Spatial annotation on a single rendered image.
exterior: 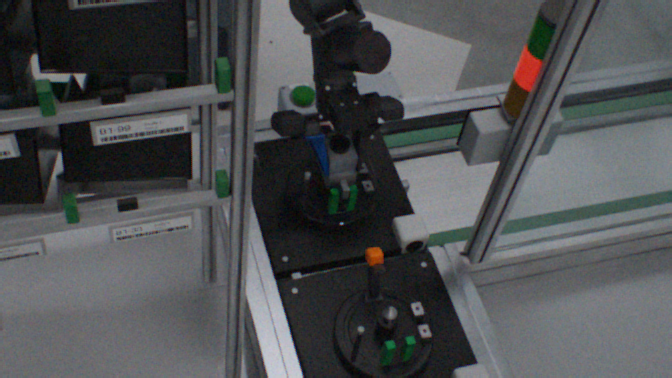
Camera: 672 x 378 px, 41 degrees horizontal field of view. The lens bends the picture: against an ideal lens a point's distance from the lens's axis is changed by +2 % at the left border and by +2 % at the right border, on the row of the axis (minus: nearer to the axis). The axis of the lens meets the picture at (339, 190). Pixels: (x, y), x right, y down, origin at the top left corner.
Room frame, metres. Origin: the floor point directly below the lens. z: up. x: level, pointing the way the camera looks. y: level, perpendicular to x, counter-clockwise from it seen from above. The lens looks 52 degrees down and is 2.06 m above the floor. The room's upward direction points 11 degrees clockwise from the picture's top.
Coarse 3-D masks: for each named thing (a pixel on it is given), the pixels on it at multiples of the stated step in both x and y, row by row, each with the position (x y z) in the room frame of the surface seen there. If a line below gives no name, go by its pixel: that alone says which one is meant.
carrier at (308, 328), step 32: (416, 256) 0.74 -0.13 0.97; (288, 288) 0.65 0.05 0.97; (320, 288) 0.66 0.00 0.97; (352, 288) 0.67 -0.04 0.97; (384, 288) 0.67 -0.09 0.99; (416, 288) 0.69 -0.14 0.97; (288, 320) 0.60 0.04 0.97; (320, 320) 0.61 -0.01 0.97; (352, 320) 0.60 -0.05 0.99; (384, 320) 0.59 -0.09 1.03; (416, 320) 0.62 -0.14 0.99; (448, 320) 0.65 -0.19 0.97; (320, 352) 0.56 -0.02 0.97; (352, 352) 0.55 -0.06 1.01; (384, 352) 0.55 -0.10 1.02; (416, 352) 0.58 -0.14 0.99; (448, 352) 0.60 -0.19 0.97
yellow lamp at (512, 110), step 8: (512, 80) 0.80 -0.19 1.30; (512, 88) 0.79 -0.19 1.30; (520, 88) 0.78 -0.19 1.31; (512, 96) 0.79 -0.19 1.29; (520, 96) 0.78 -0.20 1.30; (504, 104) 0.80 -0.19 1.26; (512, 104) 0.79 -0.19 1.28; (520, 104) 0.78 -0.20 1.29; (512, 112) 0.78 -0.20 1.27; (520, 112) 0.78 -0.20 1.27
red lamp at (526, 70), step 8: (528, 56) 0.79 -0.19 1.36; (520, 64) 0.80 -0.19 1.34; (528, 64) 0.79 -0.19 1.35; (536, 64) 0.78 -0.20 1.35; (520, 72) 0.79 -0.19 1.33; (528, 72) 0.78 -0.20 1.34; (536, 72) 0.78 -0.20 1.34; (520, 80) 0.79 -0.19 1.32; (528, 80) 0.78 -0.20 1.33; (528, 88) 0.78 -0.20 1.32
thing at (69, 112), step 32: (192, 32) 0.70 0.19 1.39; (128, 96) 0.51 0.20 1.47; (160, 96) 0.52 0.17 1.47; (192, 96) 0.53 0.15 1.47; (224, 96) 0.54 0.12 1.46; (0, 128) 0.46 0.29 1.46; (192, 128) 0.69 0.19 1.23; (32, 224) 0.46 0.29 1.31; (64, 224) 0.47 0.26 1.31; (96, 224) 0.48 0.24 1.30
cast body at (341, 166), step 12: (336, 144) 0.82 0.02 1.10; (348, 144) 0.83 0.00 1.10; (336, 156) 0.81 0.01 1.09; (348, 156) 0.81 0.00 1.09; (336, 168) 0.80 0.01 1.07; (348, 168) 0.81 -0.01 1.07; (324, 180) 0.80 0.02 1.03; (336, 180) 0.80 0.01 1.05; (348, 180) 0.80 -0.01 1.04; (348, 192) 0.78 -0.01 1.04
